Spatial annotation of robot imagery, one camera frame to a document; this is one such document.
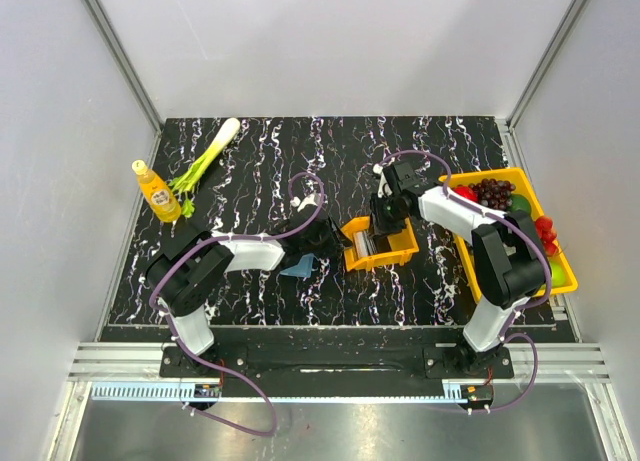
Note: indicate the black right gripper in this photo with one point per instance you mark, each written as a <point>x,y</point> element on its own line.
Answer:
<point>380,227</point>

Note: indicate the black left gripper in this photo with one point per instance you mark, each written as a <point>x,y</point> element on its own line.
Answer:
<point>337,241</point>

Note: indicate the small orange card bin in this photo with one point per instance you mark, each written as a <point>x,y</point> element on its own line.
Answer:
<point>393,249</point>

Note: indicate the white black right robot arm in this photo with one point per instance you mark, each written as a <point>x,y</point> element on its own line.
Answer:
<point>509,259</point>

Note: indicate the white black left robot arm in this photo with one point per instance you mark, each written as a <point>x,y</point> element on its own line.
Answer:
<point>194,261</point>

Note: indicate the black marble pattern mat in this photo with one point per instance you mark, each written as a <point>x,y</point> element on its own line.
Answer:
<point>249,187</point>

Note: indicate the red apple left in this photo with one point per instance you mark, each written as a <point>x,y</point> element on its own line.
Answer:
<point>466,192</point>

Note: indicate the dark purple grape bunch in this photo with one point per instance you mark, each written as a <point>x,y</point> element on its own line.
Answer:
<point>494,193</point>

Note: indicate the dark green avocado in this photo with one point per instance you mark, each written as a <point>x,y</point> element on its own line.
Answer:
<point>520,203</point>

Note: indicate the green white leek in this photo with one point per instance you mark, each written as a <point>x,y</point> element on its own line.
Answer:
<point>184,185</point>

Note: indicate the yellow juice bottle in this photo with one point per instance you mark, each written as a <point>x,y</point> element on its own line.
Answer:
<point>157,193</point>

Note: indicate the light green apple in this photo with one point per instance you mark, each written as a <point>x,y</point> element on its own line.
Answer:
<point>558,275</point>

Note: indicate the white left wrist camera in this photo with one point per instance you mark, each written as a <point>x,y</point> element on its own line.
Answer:
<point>312,200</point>

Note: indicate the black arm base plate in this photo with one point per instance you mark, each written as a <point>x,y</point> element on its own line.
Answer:
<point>429,351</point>

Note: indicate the white slotted cable duct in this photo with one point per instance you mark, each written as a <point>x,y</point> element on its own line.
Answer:
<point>184,392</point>

